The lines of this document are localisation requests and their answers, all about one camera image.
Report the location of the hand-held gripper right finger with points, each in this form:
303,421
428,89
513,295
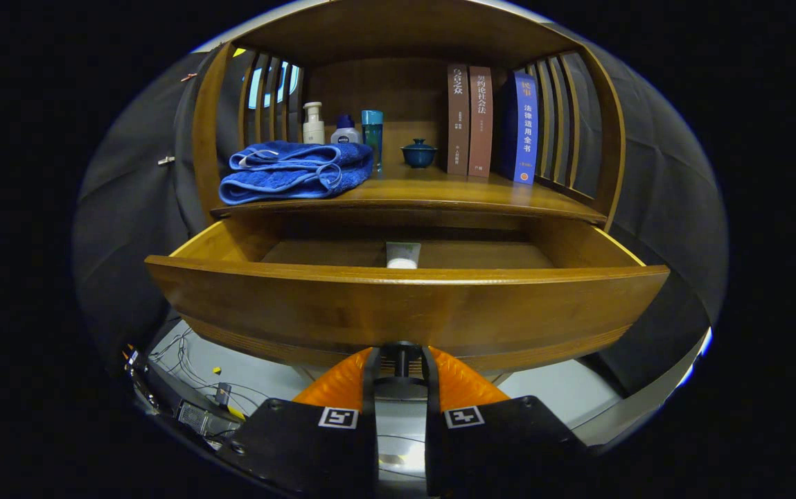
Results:
434,443

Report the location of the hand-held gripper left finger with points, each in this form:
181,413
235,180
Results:
370,443

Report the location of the white tube with green end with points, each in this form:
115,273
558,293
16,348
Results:
402,256

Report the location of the wooden countertop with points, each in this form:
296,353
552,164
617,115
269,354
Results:
439,190

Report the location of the wooden cabinet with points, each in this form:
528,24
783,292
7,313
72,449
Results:
398,83

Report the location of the black electronic device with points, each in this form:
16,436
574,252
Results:
193,416

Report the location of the folded blue towel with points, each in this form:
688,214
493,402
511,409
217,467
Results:
287,180

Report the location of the blue lidded teacup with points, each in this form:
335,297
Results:
418,156

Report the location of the clear teal bottle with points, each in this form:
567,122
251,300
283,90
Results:
372,135

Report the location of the white bottle with blue cap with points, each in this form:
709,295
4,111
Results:
346,135

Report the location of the white pump bottle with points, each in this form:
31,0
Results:
313,128

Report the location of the black backdrop cloth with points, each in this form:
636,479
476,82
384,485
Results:
127,229

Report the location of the dark brown book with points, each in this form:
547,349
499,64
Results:
458,118

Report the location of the light brown book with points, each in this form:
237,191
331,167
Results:
481,118

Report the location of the blue book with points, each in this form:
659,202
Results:
524,125

